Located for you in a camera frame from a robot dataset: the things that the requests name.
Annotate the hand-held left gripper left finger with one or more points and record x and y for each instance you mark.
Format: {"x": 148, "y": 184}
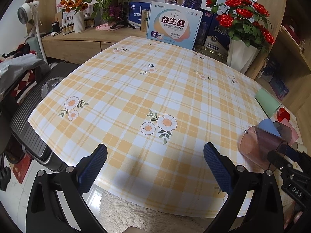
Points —
{"x": 93, "y": 168}

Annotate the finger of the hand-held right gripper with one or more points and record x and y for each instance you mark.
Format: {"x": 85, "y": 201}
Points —
{"x": 277, "y": 159}
{"x": 292, "y": 151}

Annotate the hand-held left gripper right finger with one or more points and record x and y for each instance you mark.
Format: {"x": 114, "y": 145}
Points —
{"x": 217, "y": 168}

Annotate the transparent pink cup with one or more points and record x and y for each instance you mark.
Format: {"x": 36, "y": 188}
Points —
{"x": 258, "y": 145}

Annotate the white cup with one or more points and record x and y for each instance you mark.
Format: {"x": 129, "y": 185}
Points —
{"x": 299, "y": 147}

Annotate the dark transparent cup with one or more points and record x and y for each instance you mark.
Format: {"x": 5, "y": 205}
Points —
{"x": 284, "y": 131}

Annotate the blue cup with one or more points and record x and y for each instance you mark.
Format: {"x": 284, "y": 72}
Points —
{"x": 268, "y": 126}

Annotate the red cup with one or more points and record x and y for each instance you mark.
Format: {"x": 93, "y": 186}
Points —
{"x": 283, "y": 116}

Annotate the green cup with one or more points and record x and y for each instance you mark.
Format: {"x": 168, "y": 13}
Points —
{"x": 267, "y": 102}

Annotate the blue patterned box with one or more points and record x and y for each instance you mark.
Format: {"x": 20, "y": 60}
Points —
{"x": 278, "y": 87}

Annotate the red floor mat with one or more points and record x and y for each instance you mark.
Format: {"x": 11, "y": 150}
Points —
{"x": 21, "y": 168}

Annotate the white fluffy rug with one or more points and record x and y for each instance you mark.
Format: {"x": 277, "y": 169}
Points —
{"x": 145, "y": 218}

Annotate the black ribbed suitcase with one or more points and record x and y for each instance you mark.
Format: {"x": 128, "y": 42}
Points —
{"x": 31, "y": 116}

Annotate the yellow plaid floral tablecloth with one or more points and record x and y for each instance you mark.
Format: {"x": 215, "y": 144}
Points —
{"x": 136, "y": 89}

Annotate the wooden shelf unit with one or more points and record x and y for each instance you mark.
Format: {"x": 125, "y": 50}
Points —
{"x": 291, "y": 60}

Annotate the clear plastic bag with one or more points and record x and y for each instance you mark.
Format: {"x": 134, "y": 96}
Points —
{"x": 49, "y": 87}

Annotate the white faceted vase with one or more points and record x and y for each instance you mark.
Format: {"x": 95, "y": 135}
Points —
{"x": 243, "y": 55}

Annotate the red and white argyle cloth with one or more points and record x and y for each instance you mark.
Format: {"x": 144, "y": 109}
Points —
{"x": 24, "y": 82}

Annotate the round gold tin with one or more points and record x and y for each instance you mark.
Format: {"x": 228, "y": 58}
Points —
{"x": 211, "y": 52}

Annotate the wooden low cabinet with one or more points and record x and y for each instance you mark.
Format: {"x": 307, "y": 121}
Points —
{"x": 85, "y": 43}

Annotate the grey plastic bag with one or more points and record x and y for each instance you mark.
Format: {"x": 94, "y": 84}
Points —
{"x": 17, "y": 65}

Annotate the dark blue box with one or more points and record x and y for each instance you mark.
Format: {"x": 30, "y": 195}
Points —
{"x": 215, "y": 31}

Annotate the pink cloth item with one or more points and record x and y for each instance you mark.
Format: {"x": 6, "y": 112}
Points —
{"x": 105, "y": 27}

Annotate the red artificial roses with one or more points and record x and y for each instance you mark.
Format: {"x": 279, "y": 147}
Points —
{"x": 245, "y": 17}

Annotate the small brown bottle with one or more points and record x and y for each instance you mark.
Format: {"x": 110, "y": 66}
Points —
{"x": 71, "y": 28}
{"x": 63, "y": 29}
{"x": 67, "y": 28}

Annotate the white ribbed vase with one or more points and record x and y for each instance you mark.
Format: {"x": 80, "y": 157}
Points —
{"x": 79, "y": 23}

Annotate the small black box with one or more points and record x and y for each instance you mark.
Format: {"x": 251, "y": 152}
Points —
{"x": 55, "y": 27}

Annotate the black tripod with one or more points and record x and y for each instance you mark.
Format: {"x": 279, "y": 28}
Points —
{"x": 122, "y": 21}

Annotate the large light blue box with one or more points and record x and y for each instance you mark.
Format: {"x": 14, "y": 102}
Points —
{"x": 172, "y": 21}

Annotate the white printed product box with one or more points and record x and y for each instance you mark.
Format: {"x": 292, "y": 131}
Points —
{"x": 69, "y": 17}

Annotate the blue gift bag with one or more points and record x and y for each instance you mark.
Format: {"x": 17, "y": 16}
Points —
{"x": 137, "y": 14}

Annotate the white standing fan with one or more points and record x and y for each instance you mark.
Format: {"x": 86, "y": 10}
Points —
{"x": 25, "y": 11}

